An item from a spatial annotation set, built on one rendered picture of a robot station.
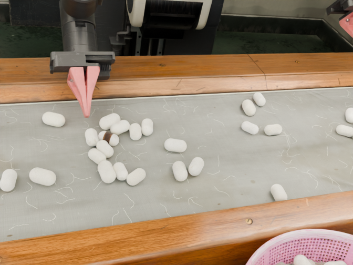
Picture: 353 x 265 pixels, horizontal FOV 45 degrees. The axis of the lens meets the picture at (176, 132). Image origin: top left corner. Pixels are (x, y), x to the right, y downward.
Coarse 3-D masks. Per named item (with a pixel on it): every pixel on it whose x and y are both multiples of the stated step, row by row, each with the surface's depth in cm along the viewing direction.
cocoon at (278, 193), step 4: (276, 184) 63; (272, 188) 63; (276, 188) 63; (280, 188) 62; (272, 192) 63; (276, 192) 62; (280, 192) 62; (284, 192) 62; (276, 196) 62; (280, 196) 62; (284, 196) 62; (276, 200) 62; (280, 200) 62
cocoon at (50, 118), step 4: (48, 112) 68; (44, 116) 68; (48, 116) 68; (52, 116) 68; (56, 116) 68; (60, 116) 68; (44, 120) 68; (48, 120) 68; (52, 120) 68; (56, 120) 68; (60, 120) 68; (64, 120) 68; (48, 124) 68; (52, 124) 68; (56, 124) 68; (60, 124) 68
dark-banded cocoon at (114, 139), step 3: (102, 132) 66; (99, 135) 66; (102, 135) 66; (114, 135) 66; (99, 138) 66; (102, 138) 66; (111, 138) 66; (114, 138) 66; (117, 138) 66; (111, 141) 66; (114, 141) 66; (117, 141) 66; (111, 144) 66; (114, 144) 66
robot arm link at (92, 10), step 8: (64, 0) 66; (72, 0) 64; (80, 0) 64; (88, 0) 64; (96, 0) 66; (64, 8) 68; (72, 8) 66; (80, 8) 66; (88, 8) 66; (72, 16) 68; (80, 16) 68; (88, 16) 69
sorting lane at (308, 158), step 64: (0, 128) 67; (64, 128) 69; (192, 128) 74; (320, 128) 80; (0, 192) 56; (64, 192) 58; (128, 192) 60; (192, 192) 62; (256, 192) 64; (320, 192) 66
